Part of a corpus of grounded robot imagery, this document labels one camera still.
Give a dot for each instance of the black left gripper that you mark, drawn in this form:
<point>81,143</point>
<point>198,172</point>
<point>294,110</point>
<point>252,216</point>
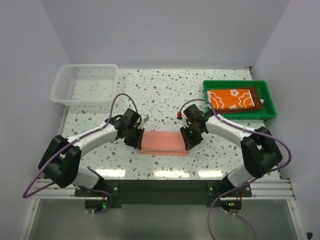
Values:
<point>137,143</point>

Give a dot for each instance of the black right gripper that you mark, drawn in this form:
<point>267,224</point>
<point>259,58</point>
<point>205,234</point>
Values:
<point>189,142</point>

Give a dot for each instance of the peach pink towel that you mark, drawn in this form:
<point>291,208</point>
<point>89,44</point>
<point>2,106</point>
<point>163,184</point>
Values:
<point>163,143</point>

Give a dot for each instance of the orange patterned cream towel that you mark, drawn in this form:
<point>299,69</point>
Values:
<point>230,99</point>

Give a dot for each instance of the brown towel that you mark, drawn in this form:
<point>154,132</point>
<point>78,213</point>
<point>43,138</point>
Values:
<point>258,103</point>

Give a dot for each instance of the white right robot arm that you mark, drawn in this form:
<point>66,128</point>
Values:
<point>260,152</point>

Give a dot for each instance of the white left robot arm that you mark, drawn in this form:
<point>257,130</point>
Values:
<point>61,160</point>

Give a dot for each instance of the white plastic laundry basket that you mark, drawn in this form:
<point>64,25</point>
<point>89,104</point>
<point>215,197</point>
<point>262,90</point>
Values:
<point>85,85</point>

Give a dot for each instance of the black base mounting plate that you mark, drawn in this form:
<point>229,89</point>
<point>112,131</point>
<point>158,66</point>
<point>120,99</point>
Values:
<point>117,193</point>

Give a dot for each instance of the green plastic tray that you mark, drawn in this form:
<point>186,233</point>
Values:
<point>267,112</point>

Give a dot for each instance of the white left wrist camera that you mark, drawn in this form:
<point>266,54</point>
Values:
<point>144,118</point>

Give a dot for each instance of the aluminium rail frame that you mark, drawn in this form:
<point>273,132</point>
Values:
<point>260,189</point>

